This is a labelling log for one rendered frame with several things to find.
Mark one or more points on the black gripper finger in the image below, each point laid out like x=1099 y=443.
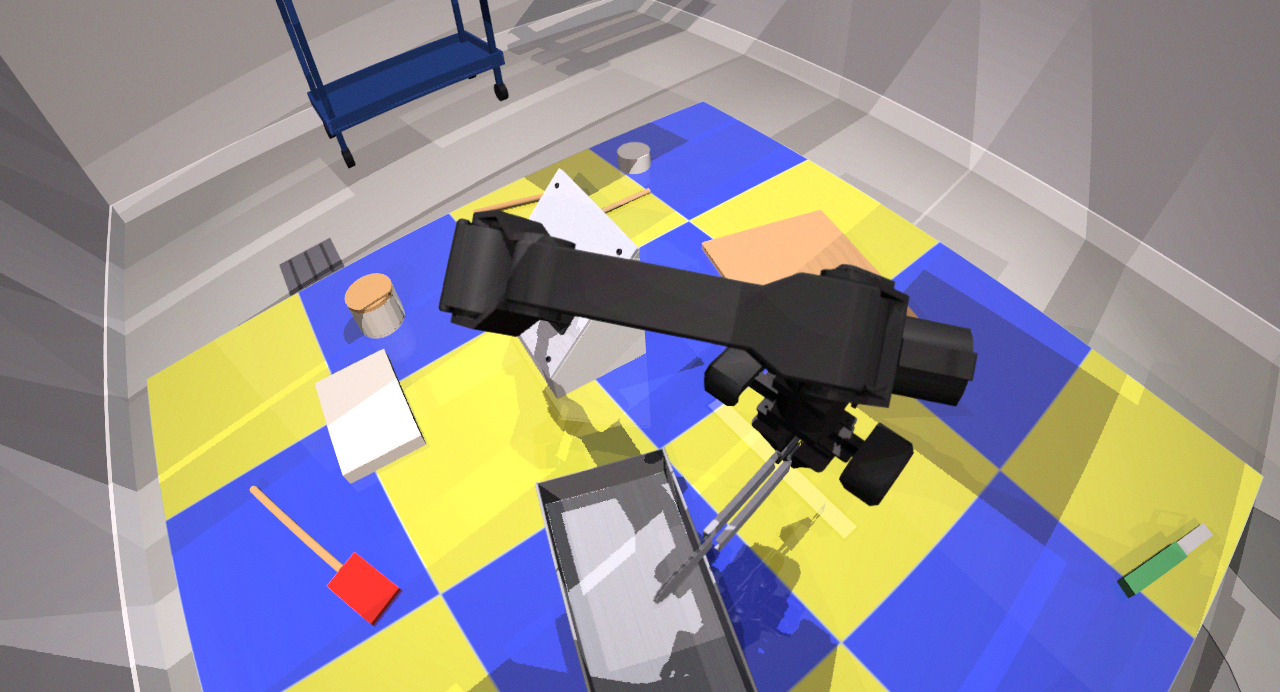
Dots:
x=777 y=440
x=806 y=457

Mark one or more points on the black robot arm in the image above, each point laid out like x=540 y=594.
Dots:
x=841 y=335

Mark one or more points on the white short cylinder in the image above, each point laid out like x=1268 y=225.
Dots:
x=634 y=158

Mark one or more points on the light brown wooden board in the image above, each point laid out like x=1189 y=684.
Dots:
x=804 y=243

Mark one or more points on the grey cylinder with orange top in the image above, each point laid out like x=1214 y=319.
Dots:
x=375 y=305

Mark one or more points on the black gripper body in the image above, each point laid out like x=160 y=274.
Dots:
x=823 y=424

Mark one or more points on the grey metal roasting tin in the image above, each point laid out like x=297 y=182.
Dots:
x=616 y=533

